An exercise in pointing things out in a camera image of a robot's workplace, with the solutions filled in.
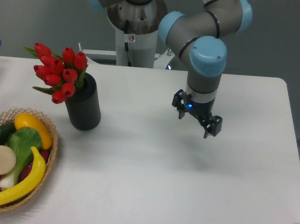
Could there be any dark grey ribbed vase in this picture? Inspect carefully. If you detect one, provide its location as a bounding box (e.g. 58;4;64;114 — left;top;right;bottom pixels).
65;73;101;131

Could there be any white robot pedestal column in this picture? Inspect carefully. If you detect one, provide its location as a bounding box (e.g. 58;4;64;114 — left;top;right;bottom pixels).
107;0;168;68

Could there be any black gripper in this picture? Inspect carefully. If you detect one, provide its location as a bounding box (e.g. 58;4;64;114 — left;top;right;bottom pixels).
172;89;223;139

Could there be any yellow banana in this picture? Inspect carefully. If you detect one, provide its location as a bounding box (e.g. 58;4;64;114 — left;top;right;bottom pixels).
0;146;46;206

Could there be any black cable on pedestal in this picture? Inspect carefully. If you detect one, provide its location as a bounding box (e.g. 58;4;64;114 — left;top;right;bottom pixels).
118;19;138;67

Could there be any purple eggplant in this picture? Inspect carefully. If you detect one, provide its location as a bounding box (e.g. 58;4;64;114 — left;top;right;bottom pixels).
19;150;50;182

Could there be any woven wicker basket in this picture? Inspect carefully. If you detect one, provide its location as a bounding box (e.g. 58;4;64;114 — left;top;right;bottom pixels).
0;108;58;213

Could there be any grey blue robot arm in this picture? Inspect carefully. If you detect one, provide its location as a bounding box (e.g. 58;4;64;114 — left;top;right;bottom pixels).
87;0;253;136

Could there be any beige round disc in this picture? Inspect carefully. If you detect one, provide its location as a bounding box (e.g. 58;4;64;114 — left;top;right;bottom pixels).
0;145;16;175

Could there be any red tulip bouquet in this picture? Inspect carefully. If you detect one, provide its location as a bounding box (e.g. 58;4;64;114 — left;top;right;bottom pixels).
24;43;88;104

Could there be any green bok choy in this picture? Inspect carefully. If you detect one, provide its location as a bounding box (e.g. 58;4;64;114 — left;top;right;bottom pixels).
0;127;42;190

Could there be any white metal base bracket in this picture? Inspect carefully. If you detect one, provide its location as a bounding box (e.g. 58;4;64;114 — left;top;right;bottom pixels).
78;43;182;70

